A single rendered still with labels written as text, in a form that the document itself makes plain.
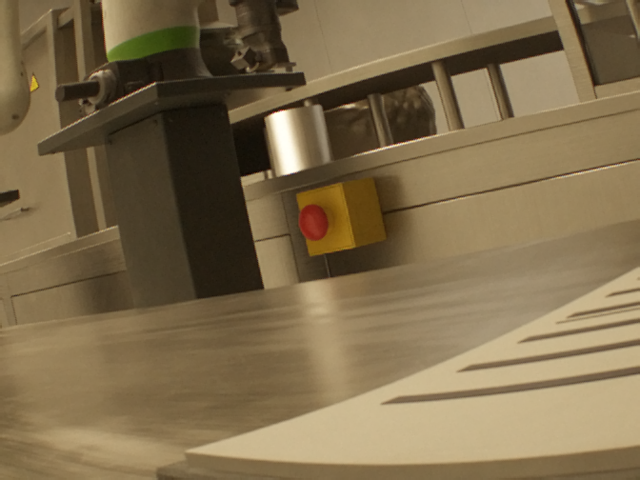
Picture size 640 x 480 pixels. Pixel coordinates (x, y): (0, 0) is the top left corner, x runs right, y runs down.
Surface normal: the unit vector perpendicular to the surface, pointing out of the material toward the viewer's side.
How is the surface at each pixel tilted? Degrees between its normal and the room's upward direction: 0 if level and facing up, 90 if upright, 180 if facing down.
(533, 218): 90
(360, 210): 90
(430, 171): 90
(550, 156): 90
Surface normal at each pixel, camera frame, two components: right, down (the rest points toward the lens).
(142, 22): -0.07, 0.03
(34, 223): -0.68, 0.15
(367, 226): 0.70, -0.15
